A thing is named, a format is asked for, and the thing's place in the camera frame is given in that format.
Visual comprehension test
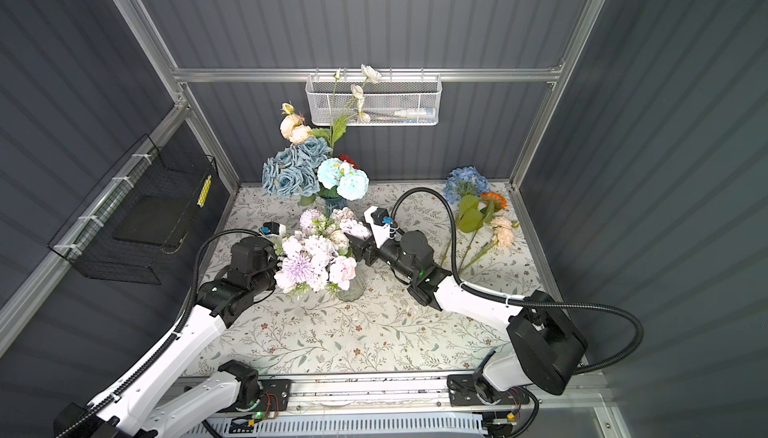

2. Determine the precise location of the clear ribbed glass vase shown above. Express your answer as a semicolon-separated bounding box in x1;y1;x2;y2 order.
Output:
335;273;367;302

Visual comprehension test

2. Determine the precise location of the pink peach flower bunch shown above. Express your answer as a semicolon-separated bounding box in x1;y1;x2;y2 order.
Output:
275;233;357;294

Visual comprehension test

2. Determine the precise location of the pale blue peony stem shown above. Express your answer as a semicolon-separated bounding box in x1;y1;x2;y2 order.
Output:
317;158;370;201

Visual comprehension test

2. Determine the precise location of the blue hydrangea flower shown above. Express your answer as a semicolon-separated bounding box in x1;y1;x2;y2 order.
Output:
444;166;497;243

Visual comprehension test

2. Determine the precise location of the red gerbera flower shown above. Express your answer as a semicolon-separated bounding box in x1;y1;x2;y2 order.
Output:
338;155;359;169

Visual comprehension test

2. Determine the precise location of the dusty blue rose bunch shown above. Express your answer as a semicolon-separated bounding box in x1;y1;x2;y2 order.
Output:
261;137;331;199

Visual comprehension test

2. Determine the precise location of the white peony flower stem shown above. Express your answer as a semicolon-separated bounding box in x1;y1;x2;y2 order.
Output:
279;103;312;145

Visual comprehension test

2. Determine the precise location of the white poppy flower stem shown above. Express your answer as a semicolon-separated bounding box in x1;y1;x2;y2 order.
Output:
312;64;382;149

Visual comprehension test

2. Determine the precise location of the blue purple glass vase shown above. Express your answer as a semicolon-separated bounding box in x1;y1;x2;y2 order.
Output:
323;197;348;213

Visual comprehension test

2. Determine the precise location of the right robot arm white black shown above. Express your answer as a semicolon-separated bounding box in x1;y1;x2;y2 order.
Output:
349;231;587;404

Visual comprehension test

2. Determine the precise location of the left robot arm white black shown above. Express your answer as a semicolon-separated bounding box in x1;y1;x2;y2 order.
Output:
54;227;279;437

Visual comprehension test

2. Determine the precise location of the floral patterned table mat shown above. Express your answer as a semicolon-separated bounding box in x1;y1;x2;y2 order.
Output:
182;182;543;377

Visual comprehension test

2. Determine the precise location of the yellow tag on basket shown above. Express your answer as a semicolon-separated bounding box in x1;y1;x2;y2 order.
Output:
196;175;212;208

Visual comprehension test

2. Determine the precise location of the peach carnation flower stem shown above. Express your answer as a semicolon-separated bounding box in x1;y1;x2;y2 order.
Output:
459;217;520;272

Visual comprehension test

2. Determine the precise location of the marker pen in basket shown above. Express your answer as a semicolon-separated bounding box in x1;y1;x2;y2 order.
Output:
370;108;437;122

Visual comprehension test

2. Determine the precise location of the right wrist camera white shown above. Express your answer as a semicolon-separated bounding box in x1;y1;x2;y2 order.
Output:
364;206;395;249

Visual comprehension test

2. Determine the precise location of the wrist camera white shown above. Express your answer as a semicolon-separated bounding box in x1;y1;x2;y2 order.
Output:
260;221;287;238
364;206;395;249

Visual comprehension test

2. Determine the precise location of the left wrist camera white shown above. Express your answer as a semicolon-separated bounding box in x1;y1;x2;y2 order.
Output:
260;221;287;238

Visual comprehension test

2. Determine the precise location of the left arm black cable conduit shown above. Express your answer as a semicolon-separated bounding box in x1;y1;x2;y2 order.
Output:
53;228;265;438

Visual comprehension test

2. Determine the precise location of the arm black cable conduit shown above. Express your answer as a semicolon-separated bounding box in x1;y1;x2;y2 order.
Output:
389;187;645;376
53;228;265;438

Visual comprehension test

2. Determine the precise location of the black wire wall basket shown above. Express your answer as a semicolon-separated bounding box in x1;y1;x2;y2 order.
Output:
48;135;218;285

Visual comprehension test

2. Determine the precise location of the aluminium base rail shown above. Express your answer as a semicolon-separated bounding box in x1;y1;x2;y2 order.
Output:
113;368;631;438

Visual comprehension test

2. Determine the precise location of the white wire mesh basket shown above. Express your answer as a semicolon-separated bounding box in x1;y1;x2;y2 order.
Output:
305;75;443;127

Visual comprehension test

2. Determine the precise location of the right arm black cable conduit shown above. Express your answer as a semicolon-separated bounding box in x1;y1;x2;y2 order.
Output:
389;187;645;376

